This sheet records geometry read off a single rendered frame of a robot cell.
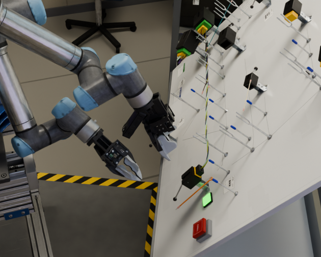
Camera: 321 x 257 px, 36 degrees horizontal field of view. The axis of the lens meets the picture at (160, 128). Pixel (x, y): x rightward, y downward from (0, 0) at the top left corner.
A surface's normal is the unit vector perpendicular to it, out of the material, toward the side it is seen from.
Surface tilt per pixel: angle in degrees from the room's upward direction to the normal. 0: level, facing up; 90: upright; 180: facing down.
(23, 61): 0
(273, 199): 54
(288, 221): 0
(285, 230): 0
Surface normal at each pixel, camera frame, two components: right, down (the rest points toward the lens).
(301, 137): -0.79, -0.49
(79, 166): 0.04, -0.73
